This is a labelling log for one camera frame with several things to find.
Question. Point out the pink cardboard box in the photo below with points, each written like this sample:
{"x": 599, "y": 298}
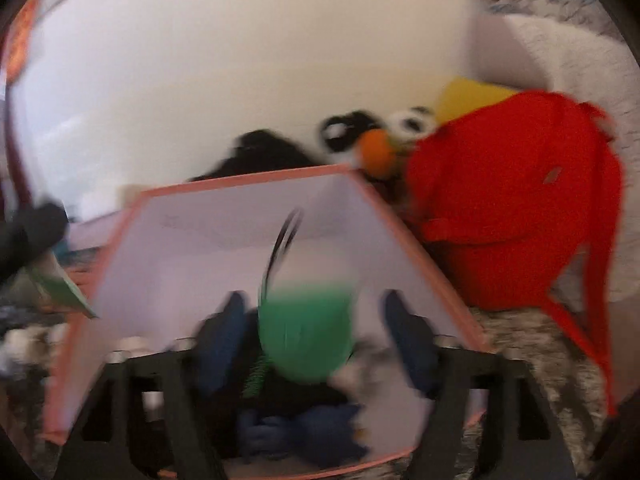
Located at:
{"x": 200, "y": 240}

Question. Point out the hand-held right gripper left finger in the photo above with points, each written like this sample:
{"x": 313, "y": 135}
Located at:
{"x": 225, "y": 340}

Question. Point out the speckled granite desktop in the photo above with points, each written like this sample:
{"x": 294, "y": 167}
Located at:
{"x": 525, "y": 340}

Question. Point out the red backpack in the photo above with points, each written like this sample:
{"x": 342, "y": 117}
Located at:
{"x": 500, "y": 185}

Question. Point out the yellow cloth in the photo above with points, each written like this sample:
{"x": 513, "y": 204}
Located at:
{"x": 470, "y": 97}

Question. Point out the black glove with green stripe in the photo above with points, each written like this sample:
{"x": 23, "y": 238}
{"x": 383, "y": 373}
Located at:
{"x": 300, "y": 395}

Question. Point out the white and green packet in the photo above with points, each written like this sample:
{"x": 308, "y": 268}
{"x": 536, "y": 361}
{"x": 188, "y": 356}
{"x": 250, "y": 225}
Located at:
{"x": 60, "y": 287}

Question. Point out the white grey object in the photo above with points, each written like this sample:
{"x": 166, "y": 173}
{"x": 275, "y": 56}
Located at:
{"x": 365, "y": 370}

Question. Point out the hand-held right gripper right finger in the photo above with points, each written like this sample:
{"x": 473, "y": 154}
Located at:
{"x": 406, "y": 340}

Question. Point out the red wall poster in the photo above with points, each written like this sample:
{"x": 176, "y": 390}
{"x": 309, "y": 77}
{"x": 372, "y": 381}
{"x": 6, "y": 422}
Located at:
{"x": 20, "y": 35}

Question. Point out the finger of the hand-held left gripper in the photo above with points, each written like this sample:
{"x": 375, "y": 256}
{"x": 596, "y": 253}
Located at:
{"x": 45, "y": 227}

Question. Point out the black white plush toy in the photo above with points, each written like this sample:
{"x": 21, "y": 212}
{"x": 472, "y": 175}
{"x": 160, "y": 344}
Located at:
{"x": 375, "y": 152}

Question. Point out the black cloth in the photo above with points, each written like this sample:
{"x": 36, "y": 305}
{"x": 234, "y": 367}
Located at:
{"x": 260, "y": 152}

